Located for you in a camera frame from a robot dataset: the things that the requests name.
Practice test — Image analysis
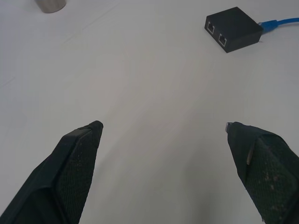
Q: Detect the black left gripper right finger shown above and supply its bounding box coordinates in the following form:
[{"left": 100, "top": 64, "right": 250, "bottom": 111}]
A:
[{"left": 224, "top": 121, "right": 299, "bottom": 224}]

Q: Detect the grey metal cylinder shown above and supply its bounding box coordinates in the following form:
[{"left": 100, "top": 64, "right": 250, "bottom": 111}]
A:
[{"left": 35, "top": 0, "right": 68, "bottom": 14}]

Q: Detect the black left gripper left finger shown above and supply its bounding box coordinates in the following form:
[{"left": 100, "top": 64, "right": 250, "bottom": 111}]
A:
[{"left": 0, "top": 120, "right": 104, "bottom": 224}]

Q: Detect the black ethernet splitter box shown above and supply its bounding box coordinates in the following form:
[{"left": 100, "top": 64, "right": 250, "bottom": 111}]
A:
[{"left": 204, "top": 7, "right": 264, "bottom": 54}]

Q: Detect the blue Ethernet cable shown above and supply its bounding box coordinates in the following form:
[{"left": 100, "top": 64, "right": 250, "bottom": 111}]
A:
[{"left": 258, "top": 17, "right": 299, "bottom": 35}]

